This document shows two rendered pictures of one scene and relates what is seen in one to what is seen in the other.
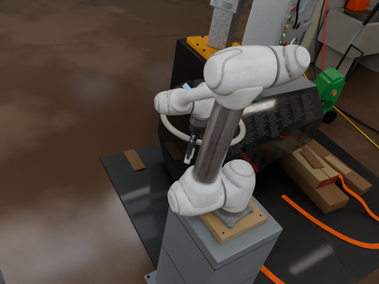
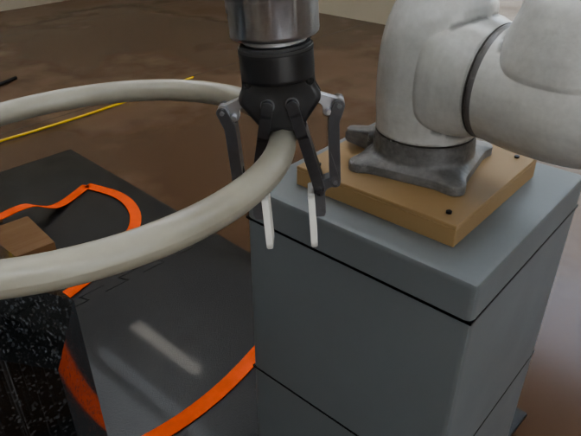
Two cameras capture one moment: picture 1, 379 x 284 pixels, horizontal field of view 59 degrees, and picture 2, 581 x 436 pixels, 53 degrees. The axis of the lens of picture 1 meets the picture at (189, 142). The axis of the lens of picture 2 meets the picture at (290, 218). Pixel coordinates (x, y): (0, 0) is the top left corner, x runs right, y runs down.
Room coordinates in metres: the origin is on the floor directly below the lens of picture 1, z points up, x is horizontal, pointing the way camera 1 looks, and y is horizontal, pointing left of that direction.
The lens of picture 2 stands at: (1.42, 0.55, 1.23)
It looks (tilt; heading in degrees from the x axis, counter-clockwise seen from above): 31 degrees down; 261
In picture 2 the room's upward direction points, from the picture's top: straight up
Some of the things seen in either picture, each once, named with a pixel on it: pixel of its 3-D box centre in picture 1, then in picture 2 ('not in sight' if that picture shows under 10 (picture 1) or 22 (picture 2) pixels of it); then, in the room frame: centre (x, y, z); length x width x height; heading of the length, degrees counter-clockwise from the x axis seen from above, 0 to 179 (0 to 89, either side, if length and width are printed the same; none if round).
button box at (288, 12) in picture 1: (284, 25); not in sight; (2.04, -0.41, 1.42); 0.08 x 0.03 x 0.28; 154
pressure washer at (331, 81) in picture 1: (328, 83); not in sight; (3.57, -1.39, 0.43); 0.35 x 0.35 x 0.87; 22
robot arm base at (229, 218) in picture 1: (232, 202); (411, 141); (1.10, -0.26, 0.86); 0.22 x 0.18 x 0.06; 141
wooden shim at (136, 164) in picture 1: (134, 160); not in sight; (2.13, 0.43, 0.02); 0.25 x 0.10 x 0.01; 37
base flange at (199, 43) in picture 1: (219, 47); not in sight; (3.12, -0.09, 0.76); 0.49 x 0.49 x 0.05; 37
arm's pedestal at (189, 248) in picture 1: (210, 257); (395, 358); (1.09, -0.24, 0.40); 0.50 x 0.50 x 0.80; 40
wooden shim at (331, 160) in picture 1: (337, 164); not in sight; (2.55, -1.41, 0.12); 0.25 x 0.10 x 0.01; 42
